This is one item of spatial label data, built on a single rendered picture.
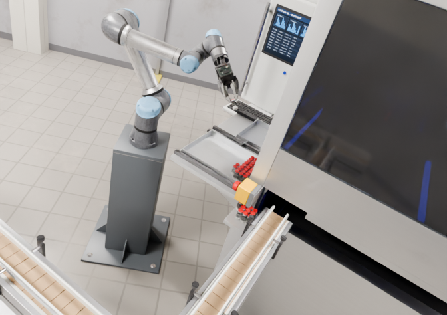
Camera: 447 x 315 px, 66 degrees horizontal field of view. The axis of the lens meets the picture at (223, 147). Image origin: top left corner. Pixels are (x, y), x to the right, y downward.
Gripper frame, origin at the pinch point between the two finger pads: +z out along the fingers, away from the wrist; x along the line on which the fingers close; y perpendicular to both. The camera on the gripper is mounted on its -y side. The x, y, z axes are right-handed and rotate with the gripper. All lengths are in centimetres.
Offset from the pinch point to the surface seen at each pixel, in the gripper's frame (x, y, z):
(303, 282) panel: 6, -26, 80
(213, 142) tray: -16.6, -30.1, 4.4
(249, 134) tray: 2.8, -46.7, -0.4
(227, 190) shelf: -14.1, -12.9, 35.0
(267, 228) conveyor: -2, -1, 57
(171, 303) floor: -68, -71, 75
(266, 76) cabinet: 25, -70, -46
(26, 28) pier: -195, -138, -234
